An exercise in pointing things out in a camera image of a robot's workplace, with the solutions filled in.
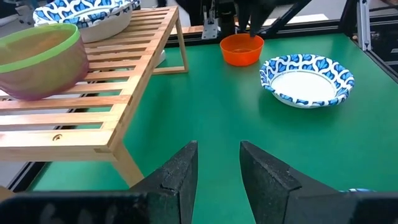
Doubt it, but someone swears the blue patterned paper bowl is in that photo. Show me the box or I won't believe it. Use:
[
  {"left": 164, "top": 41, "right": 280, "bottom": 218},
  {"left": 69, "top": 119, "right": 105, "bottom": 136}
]
[
  {"left": 32, "top": 0, "right": 141, "bottom": 29},
  {"left": 77, "top": 6, "right": 134, "bottom": 44},
  {"left": 339, "top": 187, "right": 376, "bottom": 194},
  {"left": 259, "top": 53, "right": 356, "bottom": 109}
]

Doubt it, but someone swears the red plastic bowl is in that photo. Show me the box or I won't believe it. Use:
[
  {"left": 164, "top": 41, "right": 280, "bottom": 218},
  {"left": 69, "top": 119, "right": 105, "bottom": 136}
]
[{"left": 220, "top": 33, "right": 265, "bottom": 67}]

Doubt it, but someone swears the green table mat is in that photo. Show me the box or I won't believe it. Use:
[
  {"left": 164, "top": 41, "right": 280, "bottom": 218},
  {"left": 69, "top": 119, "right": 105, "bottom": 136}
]
[{"left": 27, "top": 32, "right": 398, "bottom": 224}]

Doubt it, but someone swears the silver aluminium post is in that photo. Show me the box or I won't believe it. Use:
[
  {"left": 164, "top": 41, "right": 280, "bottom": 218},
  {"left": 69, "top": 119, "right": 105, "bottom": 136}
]
[{"left": 356, "top": 0, "right": 372, "bottom": 52}]

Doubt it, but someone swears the silver metal bracket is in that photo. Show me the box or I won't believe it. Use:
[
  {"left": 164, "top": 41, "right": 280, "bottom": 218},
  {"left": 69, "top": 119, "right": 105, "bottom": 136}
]
[{"left": 201, "top": 5, "right": 219, "bottom": 40}]

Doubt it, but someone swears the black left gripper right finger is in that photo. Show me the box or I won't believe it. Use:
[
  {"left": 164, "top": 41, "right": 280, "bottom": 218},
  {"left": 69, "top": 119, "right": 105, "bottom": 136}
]
[{"left": 239, "top": 140, "right": 355, "bottom": 224}]

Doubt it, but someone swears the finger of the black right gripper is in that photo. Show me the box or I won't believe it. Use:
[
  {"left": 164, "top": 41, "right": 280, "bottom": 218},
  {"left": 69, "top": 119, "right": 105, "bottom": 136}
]
[
  {"left": 237, "top": 7, "right": 252, "bottom": 34},
  {"left": 250, "top": 7, "right": 271, "bottom": 37}
]

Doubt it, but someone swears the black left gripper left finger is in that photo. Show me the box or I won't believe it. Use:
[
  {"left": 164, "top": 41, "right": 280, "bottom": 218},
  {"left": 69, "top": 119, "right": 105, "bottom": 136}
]
[{"left": 129, "top": 140, "right": 199, "bottom": 224}]

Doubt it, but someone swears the slatted wooden shelf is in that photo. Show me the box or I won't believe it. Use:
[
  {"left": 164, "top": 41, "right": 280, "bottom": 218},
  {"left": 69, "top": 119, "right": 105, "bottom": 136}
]
[{"left": 0, "top": 5, "right": 190, "bottom": 187}]

